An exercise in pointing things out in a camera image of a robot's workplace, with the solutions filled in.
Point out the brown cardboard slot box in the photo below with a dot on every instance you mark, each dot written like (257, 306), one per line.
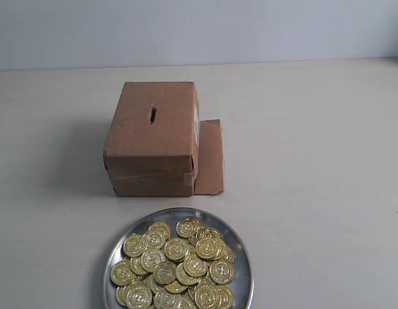
(157, 146)

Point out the gold coin top of pile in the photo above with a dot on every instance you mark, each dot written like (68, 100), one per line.
(187, 227)

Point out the gold coin upper right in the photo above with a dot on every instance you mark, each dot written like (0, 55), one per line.
(208, 248)

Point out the gold coin centre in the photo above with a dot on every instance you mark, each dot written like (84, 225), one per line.
(176, 249)

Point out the gold coin upper left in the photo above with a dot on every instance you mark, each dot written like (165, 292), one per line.
(134, 246)

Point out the gold coin right side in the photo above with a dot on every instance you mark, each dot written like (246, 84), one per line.
(222, 271)

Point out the gold coin bottom right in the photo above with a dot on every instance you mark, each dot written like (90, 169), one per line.
(207, 296)

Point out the gold coin far left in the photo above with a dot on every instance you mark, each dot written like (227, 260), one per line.
(121, 273)

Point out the gold coin bottom left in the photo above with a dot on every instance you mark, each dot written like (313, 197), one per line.
(139, 296)

